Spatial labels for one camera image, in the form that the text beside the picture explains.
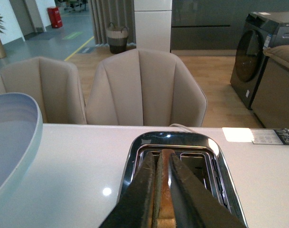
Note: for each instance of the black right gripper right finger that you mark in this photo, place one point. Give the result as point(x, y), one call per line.
point(194, 206)

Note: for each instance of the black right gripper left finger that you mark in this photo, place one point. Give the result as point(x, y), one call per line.
point(135, 208)

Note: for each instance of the bread slice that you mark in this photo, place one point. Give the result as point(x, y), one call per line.
point(163, 211)

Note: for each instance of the light blue plate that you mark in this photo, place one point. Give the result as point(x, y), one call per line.
point(21, 126)

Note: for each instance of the white chrome two-slot toaster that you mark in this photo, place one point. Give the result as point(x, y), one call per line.
point(199, 153)

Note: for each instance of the black label sticker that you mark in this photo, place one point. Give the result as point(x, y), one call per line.
point(270, 136)

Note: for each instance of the beige chair right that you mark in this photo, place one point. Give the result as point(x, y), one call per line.
point(144, 87)

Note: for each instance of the beige chair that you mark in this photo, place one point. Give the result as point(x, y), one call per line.
point(54, 84)
point(144, 87)

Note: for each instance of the beige chair left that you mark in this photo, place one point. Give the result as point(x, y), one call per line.
point(54, 84)

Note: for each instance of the woven laundry basket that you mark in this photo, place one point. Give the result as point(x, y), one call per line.
point(117, 38)

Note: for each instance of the grey kitchen cabinet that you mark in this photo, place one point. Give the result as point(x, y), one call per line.
point(214, 24)

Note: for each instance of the dark grey washing machine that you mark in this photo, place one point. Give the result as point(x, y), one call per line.
point(261, 30)

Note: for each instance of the grey curtain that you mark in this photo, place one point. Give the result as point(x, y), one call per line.
point(118, 12)

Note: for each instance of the red bin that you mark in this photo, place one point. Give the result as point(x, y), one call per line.
point(55, 17)

